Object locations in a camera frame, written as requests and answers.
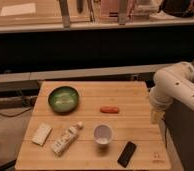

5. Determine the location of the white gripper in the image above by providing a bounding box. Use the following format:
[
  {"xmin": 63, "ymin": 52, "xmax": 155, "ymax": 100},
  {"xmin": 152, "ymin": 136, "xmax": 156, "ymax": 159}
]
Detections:
[{"xmin": 149, "ymin": 86, "xmax": 173, "ymax": 124}]

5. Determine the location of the black rectangular eraser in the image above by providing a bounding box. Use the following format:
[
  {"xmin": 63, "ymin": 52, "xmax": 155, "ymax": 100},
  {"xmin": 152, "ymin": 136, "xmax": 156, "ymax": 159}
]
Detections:
[{"xmin": 117, "ymin": 141, "xmax": 136, "ymax": 168}]

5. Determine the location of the dark robot base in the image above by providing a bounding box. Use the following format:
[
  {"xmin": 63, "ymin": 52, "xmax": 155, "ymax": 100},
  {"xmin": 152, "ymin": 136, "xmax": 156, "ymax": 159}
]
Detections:
[{"xmin": 165, "ymin": 100, "xmax": 194, "ymax": 171}]

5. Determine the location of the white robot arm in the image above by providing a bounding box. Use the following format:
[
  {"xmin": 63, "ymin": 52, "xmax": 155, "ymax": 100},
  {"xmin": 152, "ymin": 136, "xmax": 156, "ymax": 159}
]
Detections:
[{"xmin": 149, "ymin": 62, "xmax": 194, "ymax": 124}]

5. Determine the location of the white ceramic cup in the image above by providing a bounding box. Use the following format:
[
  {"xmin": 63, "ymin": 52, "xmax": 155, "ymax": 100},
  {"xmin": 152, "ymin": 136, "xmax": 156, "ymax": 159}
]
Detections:
[{"xmin": 93, "ymin": 124, "xmax": 112, "ymax": 147}]

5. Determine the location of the green ceramic bowl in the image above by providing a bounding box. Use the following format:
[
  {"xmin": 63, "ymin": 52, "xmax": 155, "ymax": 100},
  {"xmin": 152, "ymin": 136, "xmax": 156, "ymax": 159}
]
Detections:
[{"xmin": 48, "ymin": 86, "xmax": 79, "ymax": 113}]

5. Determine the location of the orange sausage-shaped object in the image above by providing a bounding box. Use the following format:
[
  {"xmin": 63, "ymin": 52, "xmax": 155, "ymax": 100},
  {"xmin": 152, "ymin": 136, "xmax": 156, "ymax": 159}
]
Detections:
[{"xmin": 100, "ymin": 106, "xmax": 119, "ymax": 114}]

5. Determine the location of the white squeeze bottle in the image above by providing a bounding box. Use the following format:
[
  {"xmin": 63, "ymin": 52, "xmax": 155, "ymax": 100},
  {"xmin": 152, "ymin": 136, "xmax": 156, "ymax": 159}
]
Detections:
[{"xmin": 51, "ymin": 122, "xmax": 83, "ymax": 156}]

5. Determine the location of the white flat packet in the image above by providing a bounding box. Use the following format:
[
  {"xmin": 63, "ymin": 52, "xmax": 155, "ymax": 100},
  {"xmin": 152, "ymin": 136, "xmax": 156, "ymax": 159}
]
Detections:
[{"xmin": 32, "ymin": 123, "xmax": 52, "ymax": 146}]

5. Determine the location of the white paper sheet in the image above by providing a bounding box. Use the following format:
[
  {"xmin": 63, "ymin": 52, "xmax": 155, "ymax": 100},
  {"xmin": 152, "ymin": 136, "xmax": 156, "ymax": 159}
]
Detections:
[{"xmin": 0, "ymin": 3, "xmax": 36, "ymax": 16}]

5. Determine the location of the long shelf rail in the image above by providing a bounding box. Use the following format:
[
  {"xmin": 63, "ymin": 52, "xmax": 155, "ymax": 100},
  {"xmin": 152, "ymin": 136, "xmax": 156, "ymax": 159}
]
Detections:
[{"xmin": 0, "ymin": 61, "xmax": 193, "ymax": 84}]

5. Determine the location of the black cable on floor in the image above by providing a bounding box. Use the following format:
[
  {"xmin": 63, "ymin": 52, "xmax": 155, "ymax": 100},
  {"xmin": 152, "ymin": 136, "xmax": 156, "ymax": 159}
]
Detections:
[{"xmin": 0, "ymin": 105, "xmax": 34, "ymax": 119}]

